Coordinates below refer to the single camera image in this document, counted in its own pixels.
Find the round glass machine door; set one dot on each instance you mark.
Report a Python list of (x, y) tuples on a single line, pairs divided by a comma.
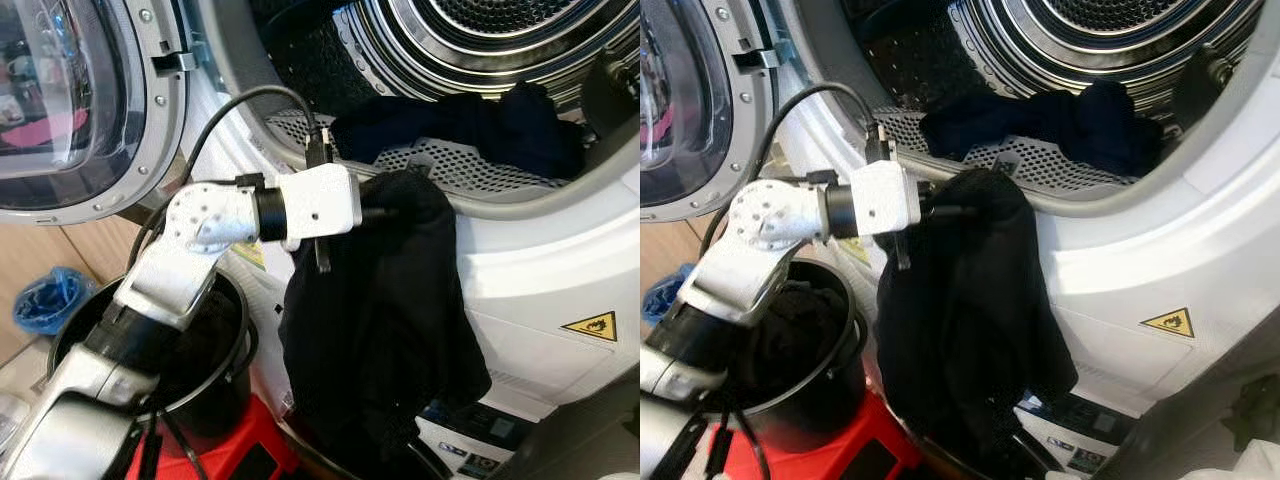
[(60, 100), (680, 100)]

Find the dark navy garment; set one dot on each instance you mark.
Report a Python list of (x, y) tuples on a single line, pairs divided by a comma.
[(1080, 130), (500, 135)]

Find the dark drum paddle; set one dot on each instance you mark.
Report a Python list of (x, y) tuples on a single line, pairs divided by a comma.
[(1205, 90), (610, 95)]

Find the silver door latch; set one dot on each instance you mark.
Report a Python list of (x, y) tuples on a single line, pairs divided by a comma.
[(175, 61), (758, 58)]

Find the white cloth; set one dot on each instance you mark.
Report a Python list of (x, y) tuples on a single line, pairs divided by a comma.
[(1240, 465)]

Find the black shirt garment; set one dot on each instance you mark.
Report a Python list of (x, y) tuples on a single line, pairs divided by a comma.
[(970, 320), (380, 320)]

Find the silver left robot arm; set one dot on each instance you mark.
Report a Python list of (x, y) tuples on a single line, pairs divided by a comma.
[(170, 280), (740, 280)]

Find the blue plastic bag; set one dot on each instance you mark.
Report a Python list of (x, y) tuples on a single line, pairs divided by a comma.
[(50, 300), (665, 295)]

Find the white laundry machine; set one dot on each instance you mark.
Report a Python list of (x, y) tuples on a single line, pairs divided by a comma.
[(540, 260), (1150, 250)]

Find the yellow triangle warning sticker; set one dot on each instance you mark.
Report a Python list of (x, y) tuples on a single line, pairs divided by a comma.
[(1172, 324), (595, 328)]

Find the small yellow label sticker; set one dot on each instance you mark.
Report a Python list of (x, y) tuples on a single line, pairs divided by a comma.
[(250, 255), (862, 250)]

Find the black clothes pile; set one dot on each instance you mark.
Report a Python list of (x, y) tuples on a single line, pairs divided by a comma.
[(800, 330), (205, 335)]

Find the red plastic stool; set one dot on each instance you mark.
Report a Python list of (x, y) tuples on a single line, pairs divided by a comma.
[(850, 450), (230, 450)]

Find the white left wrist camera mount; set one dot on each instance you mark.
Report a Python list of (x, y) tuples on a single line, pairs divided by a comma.
[(885, 200), (320, 200)]

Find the perforated steel drum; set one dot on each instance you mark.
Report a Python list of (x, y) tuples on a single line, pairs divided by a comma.
[(1050, 165), (460, 170)]

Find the black bucket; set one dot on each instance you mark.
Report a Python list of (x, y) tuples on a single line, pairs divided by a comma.
[(225, 390), (830, 400)]

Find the black object on floor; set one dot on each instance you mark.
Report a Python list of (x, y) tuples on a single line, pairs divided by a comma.
[(1255, 410)]

